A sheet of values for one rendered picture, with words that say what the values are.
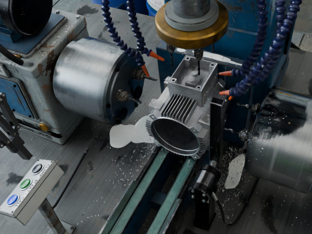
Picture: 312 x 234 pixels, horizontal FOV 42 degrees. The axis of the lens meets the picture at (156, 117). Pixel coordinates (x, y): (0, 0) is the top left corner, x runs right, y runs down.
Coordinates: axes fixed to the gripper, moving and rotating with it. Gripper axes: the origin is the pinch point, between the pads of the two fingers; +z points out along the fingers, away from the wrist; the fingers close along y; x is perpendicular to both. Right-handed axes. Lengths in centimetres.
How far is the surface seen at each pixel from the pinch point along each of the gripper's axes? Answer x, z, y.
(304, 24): 15, 119, 229
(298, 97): -54, 22, 41
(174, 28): -33.4, -6.7, 34.6
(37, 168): -0.6, 7.4, -0.2
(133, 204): -14.3, 30.6, 7.4
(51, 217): 2.9, 22.6, -5.5
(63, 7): 190, 42, 185
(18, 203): -2.8, 8.0, -10.6
